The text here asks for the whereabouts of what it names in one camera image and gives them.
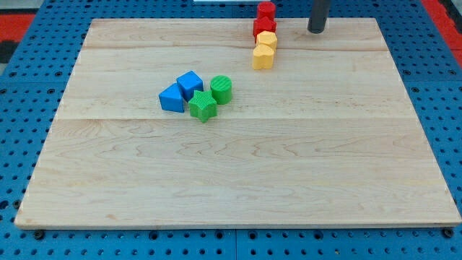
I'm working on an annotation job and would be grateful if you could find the red star block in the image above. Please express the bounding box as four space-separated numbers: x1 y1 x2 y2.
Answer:
253 17 276 38

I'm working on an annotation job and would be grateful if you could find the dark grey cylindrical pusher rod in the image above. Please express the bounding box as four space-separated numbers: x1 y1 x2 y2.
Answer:
308 0 331 34

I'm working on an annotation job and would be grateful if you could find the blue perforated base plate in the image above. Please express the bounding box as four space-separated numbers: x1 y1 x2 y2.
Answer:
1 1 461 259

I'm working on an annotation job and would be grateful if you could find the green cylinder block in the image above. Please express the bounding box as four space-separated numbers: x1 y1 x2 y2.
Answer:
210 75 232 105

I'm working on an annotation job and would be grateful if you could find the yellow hexagon block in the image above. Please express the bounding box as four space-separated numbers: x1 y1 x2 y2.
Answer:
256 31 278 51

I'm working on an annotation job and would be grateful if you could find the light wooden board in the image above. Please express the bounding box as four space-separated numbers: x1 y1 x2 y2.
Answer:
15 18 461 230

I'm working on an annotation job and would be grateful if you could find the red cylinder block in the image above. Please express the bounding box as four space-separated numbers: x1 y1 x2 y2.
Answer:
256 1 276 21

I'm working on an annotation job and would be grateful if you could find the blue cube block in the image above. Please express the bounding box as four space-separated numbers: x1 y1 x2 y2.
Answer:
176 71 204 102

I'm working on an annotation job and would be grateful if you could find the yellow heart block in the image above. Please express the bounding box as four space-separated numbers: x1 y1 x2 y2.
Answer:
252 45 275 70

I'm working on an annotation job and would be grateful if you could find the green star block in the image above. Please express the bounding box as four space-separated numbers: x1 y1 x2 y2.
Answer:
188 90 217 123

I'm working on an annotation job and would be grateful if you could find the blue triangle block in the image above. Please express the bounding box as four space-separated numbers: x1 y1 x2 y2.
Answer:
158 83 184 113

